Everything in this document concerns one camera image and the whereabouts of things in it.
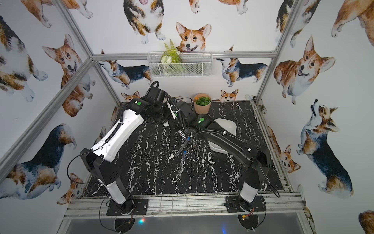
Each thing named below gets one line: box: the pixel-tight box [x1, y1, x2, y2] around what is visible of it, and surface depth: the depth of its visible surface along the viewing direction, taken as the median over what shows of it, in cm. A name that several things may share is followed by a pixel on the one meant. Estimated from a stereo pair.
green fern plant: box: [160, 38, 182, 64], surface depth 85 cm
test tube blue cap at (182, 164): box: [176, 150, 187, 178], surface depth 90 cm
